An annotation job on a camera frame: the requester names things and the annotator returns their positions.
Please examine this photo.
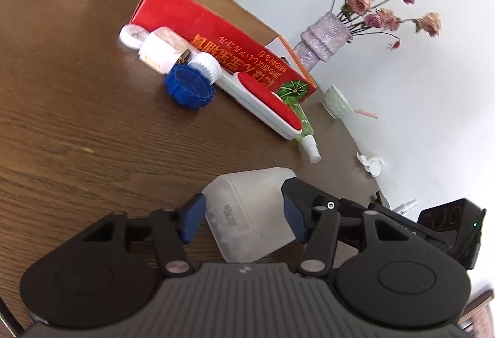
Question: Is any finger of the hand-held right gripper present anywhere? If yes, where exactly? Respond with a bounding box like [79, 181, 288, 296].
[281, 178, 351, 217]

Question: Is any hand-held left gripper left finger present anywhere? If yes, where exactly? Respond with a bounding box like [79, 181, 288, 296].
[83, 193, 206, 277]

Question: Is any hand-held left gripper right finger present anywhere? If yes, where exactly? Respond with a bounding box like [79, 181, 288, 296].
[284, 199, 414, 277]

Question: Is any translucent white plastic container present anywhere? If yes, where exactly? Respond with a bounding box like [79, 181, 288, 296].
[202, 167, 307, 264]

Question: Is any ribbed white lid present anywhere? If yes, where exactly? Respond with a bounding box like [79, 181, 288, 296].
[188, 53, 222, 84]

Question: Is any red cardboard box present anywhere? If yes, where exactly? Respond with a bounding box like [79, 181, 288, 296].
[129, 0, 318, 105]

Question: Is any green spray bottle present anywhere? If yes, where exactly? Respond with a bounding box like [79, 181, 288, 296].
[292, 102, 322, 164]

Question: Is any crumpled white tissue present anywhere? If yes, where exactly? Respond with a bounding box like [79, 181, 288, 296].
[356, 153, 386, 178]

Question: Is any pale green ceramic cup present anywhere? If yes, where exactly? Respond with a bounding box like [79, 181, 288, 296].
[322, 85, 355, 121]

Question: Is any red and white lint brush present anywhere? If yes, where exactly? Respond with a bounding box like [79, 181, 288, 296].
[216, 72, 303, 140]

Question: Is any blue ribbed cap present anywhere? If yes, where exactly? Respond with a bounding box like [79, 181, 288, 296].
[164, 64, 216, 111]

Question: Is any purple textured vase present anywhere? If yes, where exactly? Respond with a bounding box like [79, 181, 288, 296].
[293, 11, 353, 74]

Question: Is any white square jar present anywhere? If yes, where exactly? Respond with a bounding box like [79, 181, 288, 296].
[138, 26, 191, 74]

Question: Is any flat white lid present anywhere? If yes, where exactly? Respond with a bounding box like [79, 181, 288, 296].
[119, 24, 148, 50]

